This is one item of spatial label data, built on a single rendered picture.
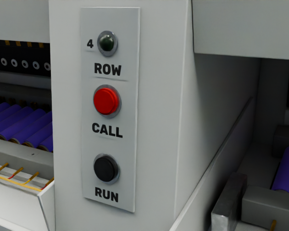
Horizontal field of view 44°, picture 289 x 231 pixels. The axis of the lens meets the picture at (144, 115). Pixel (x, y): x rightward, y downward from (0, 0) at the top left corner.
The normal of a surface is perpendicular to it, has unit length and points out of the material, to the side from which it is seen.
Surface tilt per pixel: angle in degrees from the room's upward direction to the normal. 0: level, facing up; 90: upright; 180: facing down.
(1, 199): 16
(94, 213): 90
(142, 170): 90
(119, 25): 90
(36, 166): 106
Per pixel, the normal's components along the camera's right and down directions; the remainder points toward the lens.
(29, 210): -0.11, -0.88
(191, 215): 0.87, 0.14
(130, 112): -0.49, 0.19
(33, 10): -0.48, 0.46
